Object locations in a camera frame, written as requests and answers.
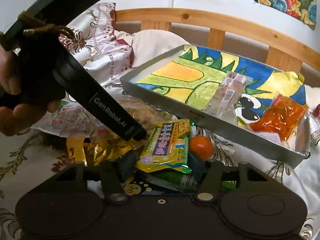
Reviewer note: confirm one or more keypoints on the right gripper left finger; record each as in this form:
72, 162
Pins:
113, 174

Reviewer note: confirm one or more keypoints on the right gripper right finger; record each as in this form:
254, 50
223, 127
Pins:
208, 175

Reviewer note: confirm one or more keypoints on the small orange mandarin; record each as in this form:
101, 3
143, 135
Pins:
201, 146

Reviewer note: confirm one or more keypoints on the blue white snack box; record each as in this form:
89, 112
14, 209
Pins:
137, 185

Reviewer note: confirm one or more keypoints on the gold foil snack packet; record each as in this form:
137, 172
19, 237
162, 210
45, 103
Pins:
93, 152

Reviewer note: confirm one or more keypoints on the yellow green biscuit packet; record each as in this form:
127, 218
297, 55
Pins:
167, 147

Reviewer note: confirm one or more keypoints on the white pink snack bag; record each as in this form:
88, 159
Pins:
71, 119

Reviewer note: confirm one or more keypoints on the clear brown pastry packet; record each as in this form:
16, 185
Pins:
227, 95

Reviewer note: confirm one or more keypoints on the orange sauce packet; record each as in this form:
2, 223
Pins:
281, 117

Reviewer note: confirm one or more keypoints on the beige cracker snack bag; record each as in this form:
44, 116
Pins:
145, 114

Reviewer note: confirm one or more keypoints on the person's left hand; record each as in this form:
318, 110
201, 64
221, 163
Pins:
23, 116

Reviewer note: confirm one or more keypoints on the floral satin bed cover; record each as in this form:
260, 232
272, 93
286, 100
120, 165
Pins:
31, 156

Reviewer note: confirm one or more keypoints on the grey metal tray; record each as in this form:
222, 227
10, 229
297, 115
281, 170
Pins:
292, 151

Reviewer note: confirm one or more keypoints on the dinosaur drawing tray liner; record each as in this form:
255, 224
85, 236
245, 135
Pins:
195, 75

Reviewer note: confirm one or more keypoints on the cream pillow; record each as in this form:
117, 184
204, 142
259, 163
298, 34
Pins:
148, 44

